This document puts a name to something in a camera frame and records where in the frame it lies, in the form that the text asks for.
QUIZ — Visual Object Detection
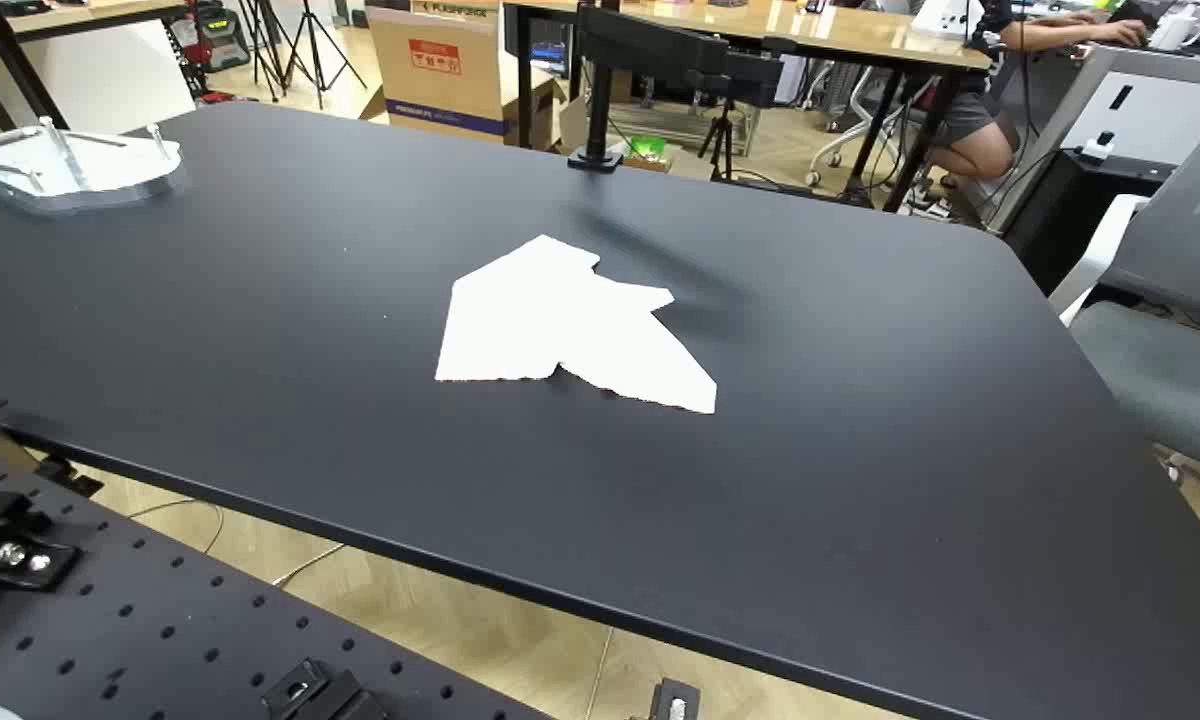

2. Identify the small green item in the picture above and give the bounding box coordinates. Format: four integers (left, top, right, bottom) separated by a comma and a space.
619, 132, 681, 171

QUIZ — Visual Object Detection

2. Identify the black perforated breadboard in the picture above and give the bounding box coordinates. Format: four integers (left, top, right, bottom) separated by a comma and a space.
0, 433, 551, 720

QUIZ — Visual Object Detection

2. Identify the gray slotted cabinet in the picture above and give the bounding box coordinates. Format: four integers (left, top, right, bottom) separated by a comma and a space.
993, 40, 1200, 292

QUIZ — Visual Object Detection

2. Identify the black mounting bracket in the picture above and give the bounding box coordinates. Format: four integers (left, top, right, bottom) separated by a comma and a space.
256, 656, 397, 720

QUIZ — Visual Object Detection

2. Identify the long wooden desk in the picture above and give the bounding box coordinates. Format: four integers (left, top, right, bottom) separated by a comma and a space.
500, 0, 1000, 214

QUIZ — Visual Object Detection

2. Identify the gray office chair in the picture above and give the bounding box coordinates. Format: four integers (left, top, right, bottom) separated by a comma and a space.
1044, 132, 1200, 476

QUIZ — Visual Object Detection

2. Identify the black bracket with bolts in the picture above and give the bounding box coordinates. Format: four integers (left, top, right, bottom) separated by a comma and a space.
0, 485, 87, 593

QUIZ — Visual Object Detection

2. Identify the tall black tripod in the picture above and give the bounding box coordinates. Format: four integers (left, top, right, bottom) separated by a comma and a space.
232, 0, 371, 113

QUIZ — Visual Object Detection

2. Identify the white board panel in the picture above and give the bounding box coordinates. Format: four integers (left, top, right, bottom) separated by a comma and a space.
14, 15, 200, 134

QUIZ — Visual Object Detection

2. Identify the black table clamp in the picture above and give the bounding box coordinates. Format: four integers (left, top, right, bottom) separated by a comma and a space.
644, 676, 704, 720

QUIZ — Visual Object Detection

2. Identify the large cardboard box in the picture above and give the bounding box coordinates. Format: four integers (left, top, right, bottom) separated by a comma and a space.
362, 4, 562, 148

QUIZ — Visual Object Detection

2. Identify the small black tripod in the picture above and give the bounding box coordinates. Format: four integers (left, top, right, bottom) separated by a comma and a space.
696, 90, 753, 182

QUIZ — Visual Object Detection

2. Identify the wooden desk with black legs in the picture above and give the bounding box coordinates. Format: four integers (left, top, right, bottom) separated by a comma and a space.
0, 0, 193, 134

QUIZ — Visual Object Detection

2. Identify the seated person in shorts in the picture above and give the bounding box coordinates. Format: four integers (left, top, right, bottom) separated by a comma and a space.
921, 0, 1151, 187

